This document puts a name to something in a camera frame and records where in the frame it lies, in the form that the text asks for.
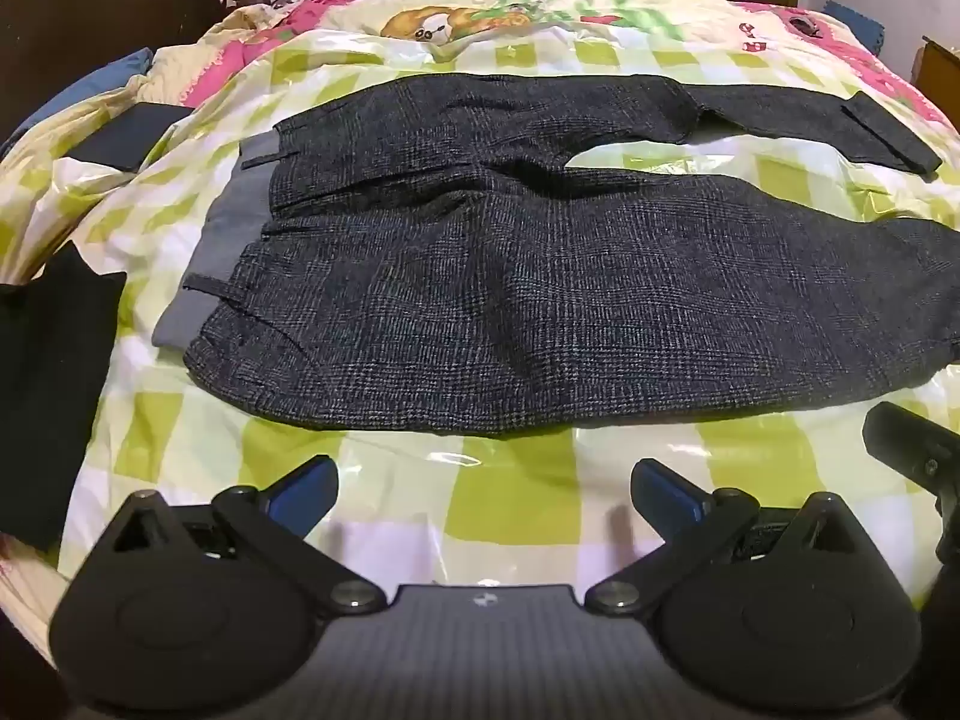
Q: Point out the cartoon print quilt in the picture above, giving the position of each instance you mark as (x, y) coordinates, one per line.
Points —
(465, 15)

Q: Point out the green white checked plastic sheet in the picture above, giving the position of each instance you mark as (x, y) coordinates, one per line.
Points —
(517, 495)

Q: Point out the small dark item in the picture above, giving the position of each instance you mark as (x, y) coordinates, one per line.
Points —
(806, 24)

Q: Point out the dark wooden headboard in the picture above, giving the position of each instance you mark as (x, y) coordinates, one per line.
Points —
(97, 7)

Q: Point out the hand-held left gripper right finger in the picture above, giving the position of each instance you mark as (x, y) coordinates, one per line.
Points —
(664, 496)

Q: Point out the wooden desk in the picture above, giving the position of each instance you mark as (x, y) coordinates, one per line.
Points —
(941, 71)

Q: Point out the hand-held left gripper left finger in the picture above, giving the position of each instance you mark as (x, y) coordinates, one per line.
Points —
(304, 496)

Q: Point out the blue pillow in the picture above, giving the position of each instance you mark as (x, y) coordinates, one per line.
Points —
(75, 94)

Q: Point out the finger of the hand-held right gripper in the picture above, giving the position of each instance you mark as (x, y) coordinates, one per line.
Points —
(911, 446)

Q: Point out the black folded cloth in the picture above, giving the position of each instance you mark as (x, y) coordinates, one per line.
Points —
(52, 390)

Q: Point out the blue foam mat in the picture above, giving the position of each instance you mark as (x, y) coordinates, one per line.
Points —
(855, 24)

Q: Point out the dark grey plaid pants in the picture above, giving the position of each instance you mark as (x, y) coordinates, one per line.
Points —
(525, 300)

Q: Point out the navy folded garment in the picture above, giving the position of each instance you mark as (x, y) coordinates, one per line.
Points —
(127, 139)

